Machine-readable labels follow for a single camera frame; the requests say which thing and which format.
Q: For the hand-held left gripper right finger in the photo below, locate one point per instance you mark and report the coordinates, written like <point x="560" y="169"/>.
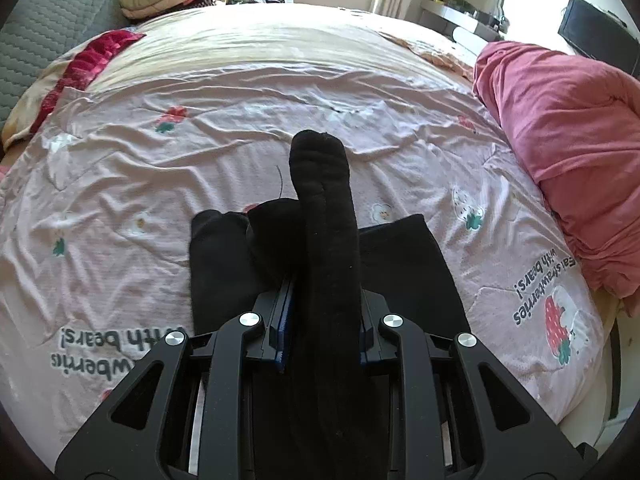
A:
<point x="372" y="345"/>

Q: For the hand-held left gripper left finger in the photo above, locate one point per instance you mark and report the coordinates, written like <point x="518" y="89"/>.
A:
<point x="286" y="330"/>

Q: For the pink printed bed sheet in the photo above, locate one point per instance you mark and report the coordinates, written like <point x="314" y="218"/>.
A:
<point x="250" y="110"/>

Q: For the rose pink duvet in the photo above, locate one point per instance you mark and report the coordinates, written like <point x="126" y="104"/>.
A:
<point x="565" y="145"/>

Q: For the red fuzzy cloth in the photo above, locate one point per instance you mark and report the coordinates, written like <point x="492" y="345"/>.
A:
<point x="85" y="65"/>

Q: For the cream pillow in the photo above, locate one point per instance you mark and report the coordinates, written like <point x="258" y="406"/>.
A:
<point x="25" y="110"/>

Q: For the grey desk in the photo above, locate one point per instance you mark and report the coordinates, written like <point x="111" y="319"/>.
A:
<point x="465" y="15"/>

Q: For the grey quilted pillow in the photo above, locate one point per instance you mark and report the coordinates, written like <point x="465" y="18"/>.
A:
<point x="45" y="30"/>

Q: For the black monitor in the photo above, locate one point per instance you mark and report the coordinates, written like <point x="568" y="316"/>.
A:
<point x="597" y="30"/>

